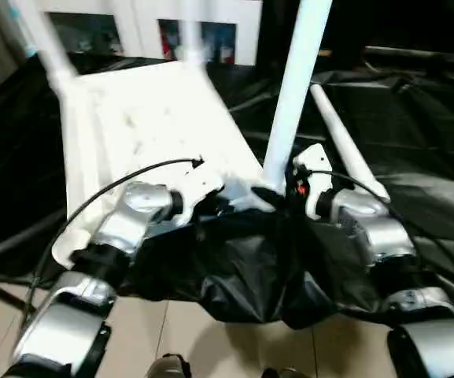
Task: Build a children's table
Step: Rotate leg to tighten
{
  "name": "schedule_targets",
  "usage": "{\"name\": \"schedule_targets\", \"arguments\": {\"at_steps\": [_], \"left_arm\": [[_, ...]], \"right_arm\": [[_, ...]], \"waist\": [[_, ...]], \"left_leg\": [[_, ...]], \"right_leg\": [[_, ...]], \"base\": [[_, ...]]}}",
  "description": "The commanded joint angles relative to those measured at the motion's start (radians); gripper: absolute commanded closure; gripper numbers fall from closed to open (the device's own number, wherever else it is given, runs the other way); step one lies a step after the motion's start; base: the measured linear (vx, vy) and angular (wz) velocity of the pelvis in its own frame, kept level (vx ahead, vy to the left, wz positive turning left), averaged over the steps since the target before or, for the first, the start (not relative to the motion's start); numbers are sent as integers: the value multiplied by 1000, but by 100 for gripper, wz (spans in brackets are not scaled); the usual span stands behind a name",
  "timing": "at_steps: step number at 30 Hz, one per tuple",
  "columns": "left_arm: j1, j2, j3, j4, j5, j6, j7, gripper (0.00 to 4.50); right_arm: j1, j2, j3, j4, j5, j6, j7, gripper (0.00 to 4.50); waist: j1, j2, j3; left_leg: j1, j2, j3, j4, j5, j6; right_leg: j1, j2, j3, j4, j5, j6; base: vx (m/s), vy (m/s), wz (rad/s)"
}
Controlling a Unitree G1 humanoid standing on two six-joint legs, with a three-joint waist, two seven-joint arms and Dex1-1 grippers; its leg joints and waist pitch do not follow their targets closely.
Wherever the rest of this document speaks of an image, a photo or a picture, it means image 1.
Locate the white plastic table leg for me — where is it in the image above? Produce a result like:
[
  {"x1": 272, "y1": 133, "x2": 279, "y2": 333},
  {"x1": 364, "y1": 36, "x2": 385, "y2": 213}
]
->
[
  {"x1": 308, "y1": 83, "x2": 392, "y2": 202},
  {"x1": 179, "y1": 0, "x2": 209, "y2": 71},
  {"x1": 262, "y1": 0, "x2": 333, "y2": 195},
  {"x1": 21, "y1": 0, "x2": 80, "y2": 98}
]

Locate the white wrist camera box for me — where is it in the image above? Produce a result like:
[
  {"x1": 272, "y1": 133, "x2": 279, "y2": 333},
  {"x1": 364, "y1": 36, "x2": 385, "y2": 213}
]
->
[
  {"x1": 291, "y1": 143, "x2": 334, "y2": 221},
  {"x1": 178, "y1": 163, "x2": 227, "y2": 228}
]

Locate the long dark metal bar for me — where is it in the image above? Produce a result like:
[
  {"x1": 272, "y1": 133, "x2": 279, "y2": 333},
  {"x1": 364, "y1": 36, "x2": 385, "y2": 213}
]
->
[{"x1": 363, "y1": 45, "x2": 454, "y2": 65}]

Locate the white plastic table top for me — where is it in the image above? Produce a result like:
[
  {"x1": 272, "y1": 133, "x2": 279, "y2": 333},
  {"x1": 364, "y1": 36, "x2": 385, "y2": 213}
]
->
[{"x1": 51, "y1": 61, "x2": 287, "y2": 271}]

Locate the black robot foot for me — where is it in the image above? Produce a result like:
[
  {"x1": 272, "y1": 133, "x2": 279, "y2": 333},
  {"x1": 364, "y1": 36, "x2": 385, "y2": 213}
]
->
[
  {"x1": 260, "y1": 365, "x2": 299, "y2": 378},
  {"x1": 146, "y1": 353, "x2": 191, "y2": 378}
]

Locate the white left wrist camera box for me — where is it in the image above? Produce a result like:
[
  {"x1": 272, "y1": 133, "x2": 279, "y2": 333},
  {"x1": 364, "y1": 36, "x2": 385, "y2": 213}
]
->
[{"x1": 178, "y1": 163, "x2": 227, "y2": 228}]

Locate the white glass-door cabinet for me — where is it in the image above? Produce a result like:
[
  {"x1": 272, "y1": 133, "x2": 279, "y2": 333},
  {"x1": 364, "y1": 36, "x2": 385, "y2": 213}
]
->
[{"x1": 43, "y1": 0, "x2": 264, "y2": 67}]

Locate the black shiny mat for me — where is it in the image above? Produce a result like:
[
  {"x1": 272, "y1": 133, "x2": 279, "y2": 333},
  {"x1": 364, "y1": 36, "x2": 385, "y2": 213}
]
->
[{"x1": 0, "y1": 53, "x2": 454, "y2": 331}]

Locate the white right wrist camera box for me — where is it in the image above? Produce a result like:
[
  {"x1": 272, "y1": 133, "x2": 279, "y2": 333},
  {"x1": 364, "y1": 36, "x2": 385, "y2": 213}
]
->
[{"x1": 291, "y1": 143, "x2": 334, "y2": 221}]

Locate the black table frame leg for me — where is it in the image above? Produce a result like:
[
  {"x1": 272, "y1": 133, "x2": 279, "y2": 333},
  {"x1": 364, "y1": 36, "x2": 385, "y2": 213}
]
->
[{"x1": 0, "y1": 281, "x2": 29, "y2": 314}]

